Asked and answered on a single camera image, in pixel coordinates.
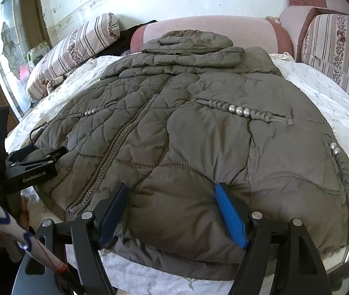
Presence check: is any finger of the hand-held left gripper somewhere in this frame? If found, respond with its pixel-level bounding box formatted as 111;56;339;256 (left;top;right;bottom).
9;147;69;170
6;146;39;161

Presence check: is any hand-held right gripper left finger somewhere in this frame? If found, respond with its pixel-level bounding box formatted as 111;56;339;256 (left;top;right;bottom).
15;183;130;295

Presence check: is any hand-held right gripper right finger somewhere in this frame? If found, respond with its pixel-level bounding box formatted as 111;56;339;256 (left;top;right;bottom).
215;182;329;295

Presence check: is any olive green hooded puffer jacket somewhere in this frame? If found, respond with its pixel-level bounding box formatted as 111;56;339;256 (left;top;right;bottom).
30;29;349;280

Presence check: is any person's left hand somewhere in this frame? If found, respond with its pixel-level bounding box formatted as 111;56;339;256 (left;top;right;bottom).
0;195;30;248

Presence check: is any floral patterned bag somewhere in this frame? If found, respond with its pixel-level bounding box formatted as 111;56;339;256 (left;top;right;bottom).
31;41;52;65

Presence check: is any stained glass door panel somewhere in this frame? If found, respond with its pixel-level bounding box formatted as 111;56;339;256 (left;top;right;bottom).
0;0;52;119

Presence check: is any striped floral pillow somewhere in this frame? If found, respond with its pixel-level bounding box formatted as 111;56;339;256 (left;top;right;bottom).
26;13;121;100

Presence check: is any black cloth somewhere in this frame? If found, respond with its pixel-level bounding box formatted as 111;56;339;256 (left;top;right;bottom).
101;20;158;57

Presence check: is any white floral blanket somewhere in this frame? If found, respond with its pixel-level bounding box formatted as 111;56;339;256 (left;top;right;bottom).
4;54;349;295

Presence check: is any pink bolster cushion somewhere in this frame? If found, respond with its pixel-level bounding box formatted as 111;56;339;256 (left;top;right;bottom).
130;15;293;60

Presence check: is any striped floral back cushion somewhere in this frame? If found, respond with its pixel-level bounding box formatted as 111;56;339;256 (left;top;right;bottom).
302;14;349;123

